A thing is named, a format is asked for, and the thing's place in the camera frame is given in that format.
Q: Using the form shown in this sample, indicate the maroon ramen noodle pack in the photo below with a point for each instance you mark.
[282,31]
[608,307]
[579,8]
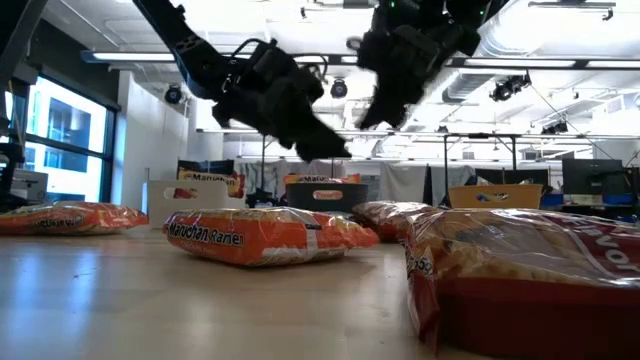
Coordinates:
[390,220]
[525,260]
[210,180]
[185,193]

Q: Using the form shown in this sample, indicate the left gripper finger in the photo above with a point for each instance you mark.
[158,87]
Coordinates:
[325,142]
[302,152]

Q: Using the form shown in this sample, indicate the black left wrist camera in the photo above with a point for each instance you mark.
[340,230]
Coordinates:
[272,62]

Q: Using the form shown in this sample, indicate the black monitor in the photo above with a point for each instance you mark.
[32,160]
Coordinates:
[530,176]
[205,164]
[592,177]

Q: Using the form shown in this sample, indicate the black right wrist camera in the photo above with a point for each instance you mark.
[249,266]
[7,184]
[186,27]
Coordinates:
[425,42]

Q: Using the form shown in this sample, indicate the black ceiling spotlight cluster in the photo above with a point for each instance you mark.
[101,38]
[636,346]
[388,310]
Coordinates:
[510,87]

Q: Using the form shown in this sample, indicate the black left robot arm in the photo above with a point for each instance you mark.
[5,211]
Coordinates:
[195,55]

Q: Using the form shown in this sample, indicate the orange plastic bin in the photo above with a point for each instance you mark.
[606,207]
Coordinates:
[525,197]

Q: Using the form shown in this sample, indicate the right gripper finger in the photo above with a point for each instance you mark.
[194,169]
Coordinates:
[395,112]
[367,117]

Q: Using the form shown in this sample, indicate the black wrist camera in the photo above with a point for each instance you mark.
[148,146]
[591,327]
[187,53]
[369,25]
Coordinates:
[272,62]
[425,42]

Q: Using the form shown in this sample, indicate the large window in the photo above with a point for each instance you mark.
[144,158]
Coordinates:
[65,125]

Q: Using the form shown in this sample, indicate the white desktop machine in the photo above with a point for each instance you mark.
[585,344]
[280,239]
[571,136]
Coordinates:
[30,185]

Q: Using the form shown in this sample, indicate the orange ramen noodle pack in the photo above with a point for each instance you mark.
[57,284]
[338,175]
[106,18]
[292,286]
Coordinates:
[70,220]
[320,178]
[270,240]

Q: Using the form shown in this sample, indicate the black stand equipment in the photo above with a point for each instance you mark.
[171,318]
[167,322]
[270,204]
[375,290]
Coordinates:
[10,170]

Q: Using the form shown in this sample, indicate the long ceiling light track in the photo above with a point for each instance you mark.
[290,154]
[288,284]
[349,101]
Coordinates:
[125,56]

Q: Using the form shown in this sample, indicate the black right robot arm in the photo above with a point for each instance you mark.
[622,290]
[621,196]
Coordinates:
[475,12]

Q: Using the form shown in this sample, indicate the black metal gantry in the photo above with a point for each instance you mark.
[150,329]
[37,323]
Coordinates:
[550,136]

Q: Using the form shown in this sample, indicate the teal plastic bin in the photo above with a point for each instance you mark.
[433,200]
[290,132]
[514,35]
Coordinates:
[360,197]

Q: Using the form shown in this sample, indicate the blue storage box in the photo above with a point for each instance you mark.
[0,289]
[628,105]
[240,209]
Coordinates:
[580,200]

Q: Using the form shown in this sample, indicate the white plastic bin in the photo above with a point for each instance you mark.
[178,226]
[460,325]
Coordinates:
[200,210]

